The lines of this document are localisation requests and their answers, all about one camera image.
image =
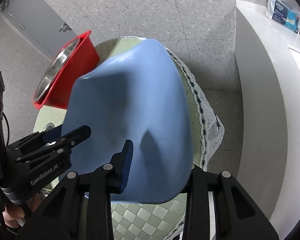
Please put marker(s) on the person's left hand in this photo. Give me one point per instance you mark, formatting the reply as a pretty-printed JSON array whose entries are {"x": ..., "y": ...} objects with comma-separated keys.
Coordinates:
[{"x": 15, "y": 213}]

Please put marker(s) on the blue and white tissue packet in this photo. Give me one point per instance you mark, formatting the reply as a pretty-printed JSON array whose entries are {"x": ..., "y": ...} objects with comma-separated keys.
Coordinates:
[{"x": 282, "y": 11}]

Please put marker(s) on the stainless steel bowl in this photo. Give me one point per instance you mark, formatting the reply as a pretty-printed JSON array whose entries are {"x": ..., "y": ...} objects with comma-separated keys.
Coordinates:
[{"x": 56, "y": 65}]

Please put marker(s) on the red plastic basin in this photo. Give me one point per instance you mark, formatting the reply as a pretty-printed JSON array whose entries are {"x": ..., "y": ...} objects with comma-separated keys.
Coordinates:
[{"x": 76, "y": 72}]

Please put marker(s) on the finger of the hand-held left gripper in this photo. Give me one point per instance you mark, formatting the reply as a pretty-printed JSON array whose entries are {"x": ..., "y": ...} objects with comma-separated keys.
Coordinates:
[
  {"x": 76, "y": 133},
  {"x": 52, "y": 135}
]

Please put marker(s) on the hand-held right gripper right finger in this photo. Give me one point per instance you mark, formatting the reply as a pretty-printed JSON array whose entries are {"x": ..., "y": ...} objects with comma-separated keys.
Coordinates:
[{"x": 200, "y": 180}]

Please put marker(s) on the white bathroom counter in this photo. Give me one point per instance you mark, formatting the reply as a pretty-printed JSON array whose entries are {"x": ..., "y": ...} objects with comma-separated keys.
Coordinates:
[{"x": 265, "y": 85}]

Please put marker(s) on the grey door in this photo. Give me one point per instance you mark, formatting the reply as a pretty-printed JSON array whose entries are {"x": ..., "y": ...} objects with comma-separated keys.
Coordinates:
[{"x": 32, "y": 12}]

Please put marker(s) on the metal bowls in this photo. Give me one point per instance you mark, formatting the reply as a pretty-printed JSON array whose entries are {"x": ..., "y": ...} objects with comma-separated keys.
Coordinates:
[{"x": 130, "y": 100}]

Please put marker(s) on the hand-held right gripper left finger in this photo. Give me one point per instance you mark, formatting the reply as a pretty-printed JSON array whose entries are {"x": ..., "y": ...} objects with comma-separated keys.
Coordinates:
[{"x": 127, "y": 166}]

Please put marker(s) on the round table green tablecloth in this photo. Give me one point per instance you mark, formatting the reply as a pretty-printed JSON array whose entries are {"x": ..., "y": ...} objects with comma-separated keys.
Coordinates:
[{"x": 212, "y": 125}]

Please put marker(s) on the green quilted tablecloth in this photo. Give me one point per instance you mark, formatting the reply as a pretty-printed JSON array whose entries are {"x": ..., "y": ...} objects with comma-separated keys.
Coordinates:
[{"x": 140, "y": 221}]

